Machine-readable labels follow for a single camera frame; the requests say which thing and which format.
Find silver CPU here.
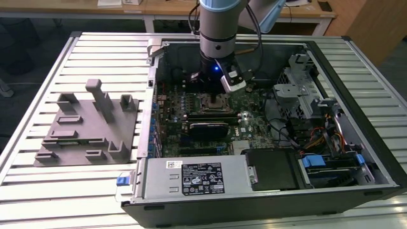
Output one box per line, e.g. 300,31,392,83
204,97,228,109

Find CPU socket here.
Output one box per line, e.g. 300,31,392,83
199,93,235,114

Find black RAM stick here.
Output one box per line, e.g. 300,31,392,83
187,113,237,119
188,117,240,125

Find black graphics card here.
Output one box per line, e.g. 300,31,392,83
189,122,229,140

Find green motherboard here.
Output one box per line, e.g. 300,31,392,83
155,82,287,158

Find silver chipset heatsink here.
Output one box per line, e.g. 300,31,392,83
231,140,251,155

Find black expansion slot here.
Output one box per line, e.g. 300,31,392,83
179,147,217,155

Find silver metal drive cage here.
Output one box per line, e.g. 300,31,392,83
272,53,339,120

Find black plastic shroud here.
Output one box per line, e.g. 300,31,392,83
241,147,311,191

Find grey power supply with label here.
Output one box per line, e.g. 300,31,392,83
138,156,255,200

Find grey parts rack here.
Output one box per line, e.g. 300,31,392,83
33,78,141,167

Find hard disk in blue carrier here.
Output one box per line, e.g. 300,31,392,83
300,154,367,189

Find black phone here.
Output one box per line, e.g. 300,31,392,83
317,0,333,12

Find green RAM stick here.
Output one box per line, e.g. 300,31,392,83
54,140,92,146

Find black PC case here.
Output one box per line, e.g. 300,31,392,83
120,38,407,229

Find wooden desk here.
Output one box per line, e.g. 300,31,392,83
0,0,339,36

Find wooden cabinet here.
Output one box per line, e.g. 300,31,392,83
324,0,407,69

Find black office chair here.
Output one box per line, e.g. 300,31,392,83
0,18,41,77

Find white chair leg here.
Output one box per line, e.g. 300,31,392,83
0,78,13,97

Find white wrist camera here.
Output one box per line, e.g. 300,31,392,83
220,69,248,93

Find black camera cable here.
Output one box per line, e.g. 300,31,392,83
243,0,264,79

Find grey case hinge bracket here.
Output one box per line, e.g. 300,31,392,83
147,38,163,65

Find yellow wire bundle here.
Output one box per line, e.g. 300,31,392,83
307,133,329,150

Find grey ribbon cable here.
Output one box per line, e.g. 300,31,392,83
332,111,349,144

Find orange wire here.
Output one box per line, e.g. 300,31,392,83
333,132,347,153

